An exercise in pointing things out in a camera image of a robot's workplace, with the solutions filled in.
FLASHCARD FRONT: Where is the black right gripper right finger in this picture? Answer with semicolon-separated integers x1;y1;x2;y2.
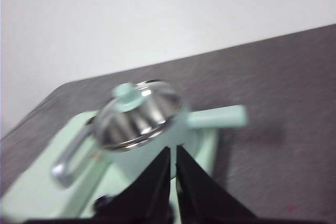
176;145;259;224

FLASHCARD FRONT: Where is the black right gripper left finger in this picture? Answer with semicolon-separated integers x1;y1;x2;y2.
91;146;174;224

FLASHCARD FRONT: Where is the glass lid with green knob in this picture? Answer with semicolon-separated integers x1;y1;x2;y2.
93;78;185;154

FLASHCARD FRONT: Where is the green breakfast machine base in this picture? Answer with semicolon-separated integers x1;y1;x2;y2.
0;110;219;224

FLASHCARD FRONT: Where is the green steamer pot with handle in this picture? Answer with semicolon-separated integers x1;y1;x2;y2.
103;95;249;180

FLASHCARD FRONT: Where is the silver griddle cover handle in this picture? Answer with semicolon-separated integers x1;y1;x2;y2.
51;123;92;188

